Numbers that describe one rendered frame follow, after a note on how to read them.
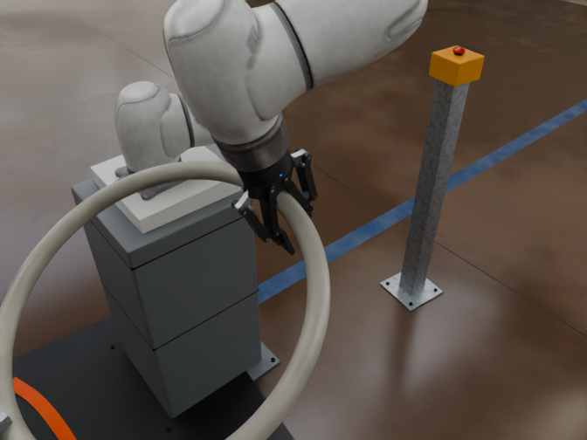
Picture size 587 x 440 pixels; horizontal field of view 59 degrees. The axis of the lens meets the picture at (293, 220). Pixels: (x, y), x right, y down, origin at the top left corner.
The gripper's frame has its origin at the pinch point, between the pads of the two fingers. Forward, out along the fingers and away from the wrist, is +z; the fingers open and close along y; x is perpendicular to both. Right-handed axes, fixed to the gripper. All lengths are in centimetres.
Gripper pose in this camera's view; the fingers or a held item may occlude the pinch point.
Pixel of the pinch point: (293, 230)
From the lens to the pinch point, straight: 83.0
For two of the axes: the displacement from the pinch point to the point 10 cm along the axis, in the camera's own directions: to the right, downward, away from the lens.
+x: 6.4, 5.5, -5.4
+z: 2.3, 5.4, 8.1
